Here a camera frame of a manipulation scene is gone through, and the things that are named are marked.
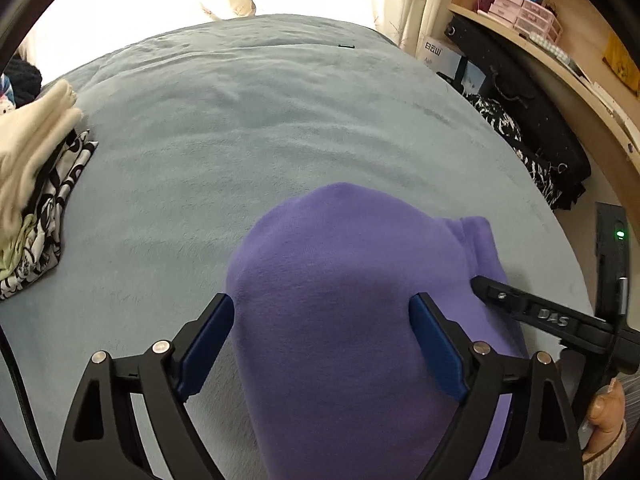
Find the floral sheer curtain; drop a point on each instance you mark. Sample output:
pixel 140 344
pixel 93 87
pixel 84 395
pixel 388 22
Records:
pixel 415 0

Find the white cardboard box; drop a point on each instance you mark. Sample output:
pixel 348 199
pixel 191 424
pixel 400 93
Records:
pixel 435 55

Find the black-white patterned cloth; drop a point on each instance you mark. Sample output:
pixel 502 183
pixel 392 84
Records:
pixel 495 115

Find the pink drawer organizer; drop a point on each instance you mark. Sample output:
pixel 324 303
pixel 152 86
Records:
pixel 535 17

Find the wooden shelf unit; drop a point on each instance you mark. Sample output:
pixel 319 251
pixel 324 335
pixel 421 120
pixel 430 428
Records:
pixel 580 0

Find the purple zip hoodie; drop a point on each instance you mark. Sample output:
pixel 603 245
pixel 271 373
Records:
pixel 350 260

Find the pale green folded garment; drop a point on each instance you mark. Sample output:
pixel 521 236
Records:
pixel 15 255

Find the person's right forearm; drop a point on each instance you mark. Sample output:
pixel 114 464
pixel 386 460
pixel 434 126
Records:
pixel 602 467

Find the yellow cloth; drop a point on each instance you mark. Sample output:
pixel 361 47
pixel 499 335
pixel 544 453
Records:
pixel 620 60

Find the pill blister pack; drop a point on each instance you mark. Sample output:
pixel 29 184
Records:
pixel 550 47

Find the black-white patterned folded garment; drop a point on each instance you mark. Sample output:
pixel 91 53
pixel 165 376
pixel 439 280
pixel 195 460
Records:
pixel 65 170

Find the white paper sheets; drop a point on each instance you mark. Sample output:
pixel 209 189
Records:
pixel 595 87

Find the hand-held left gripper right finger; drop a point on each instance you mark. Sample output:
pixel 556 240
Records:
pixel 435 350

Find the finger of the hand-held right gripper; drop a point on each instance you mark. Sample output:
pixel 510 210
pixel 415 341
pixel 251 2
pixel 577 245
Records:
pixel 500 300

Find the cream folded garment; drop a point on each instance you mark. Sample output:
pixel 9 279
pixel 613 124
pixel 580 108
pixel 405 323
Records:
pixel 30 150

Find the long black bag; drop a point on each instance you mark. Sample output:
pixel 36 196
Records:
pixel 540 125

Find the person's right hand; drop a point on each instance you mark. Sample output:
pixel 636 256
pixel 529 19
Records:
pixel 607 410

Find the grey-blue bed blanket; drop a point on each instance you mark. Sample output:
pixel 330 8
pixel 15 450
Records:
pixel 250 110

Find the dark knit cloth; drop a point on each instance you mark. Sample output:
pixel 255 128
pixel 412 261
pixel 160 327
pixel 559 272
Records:
pixel 22 80

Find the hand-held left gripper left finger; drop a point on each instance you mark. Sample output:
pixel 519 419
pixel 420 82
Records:
pixel 207 345

